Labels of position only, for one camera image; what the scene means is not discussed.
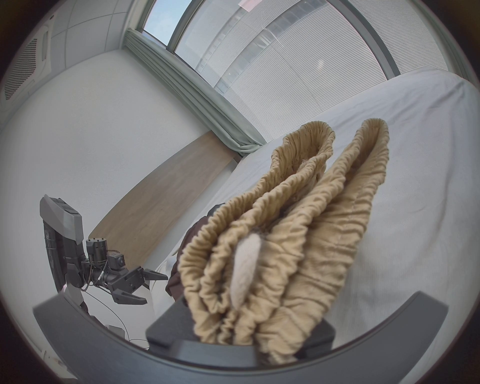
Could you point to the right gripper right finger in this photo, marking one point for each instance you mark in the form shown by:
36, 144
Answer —
318, 339

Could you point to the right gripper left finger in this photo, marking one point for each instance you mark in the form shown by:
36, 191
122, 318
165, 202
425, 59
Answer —
172, 326

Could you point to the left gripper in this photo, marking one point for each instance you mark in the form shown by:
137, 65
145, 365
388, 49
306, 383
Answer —
123, 281

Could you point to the tan shorts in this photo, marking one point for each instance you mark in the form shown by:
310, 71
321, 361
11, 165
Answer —
300, 225

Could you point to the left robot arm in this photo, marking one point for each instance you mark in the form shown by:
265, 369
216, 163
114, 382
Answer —
62, 217

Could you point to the bed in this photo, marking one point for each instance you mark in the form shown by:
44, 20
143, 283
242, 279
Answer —
412, 150

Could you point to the brown garment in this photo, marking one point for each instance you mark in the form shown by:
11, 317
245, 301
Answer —
174, 281

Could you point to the grey-green curtain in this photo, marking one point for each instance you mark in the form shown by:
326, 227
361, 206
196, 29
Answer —
187, 86

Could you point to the white ceiling air vent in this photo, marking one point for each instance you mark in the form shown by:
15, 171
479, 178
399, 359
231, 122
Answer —
26, 67

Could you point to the window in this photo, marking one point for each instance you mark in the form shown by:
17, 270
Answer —
300, 67

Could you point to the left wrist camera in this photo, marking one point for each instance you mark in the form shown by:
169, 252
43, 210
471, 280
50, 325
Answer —
117, 259

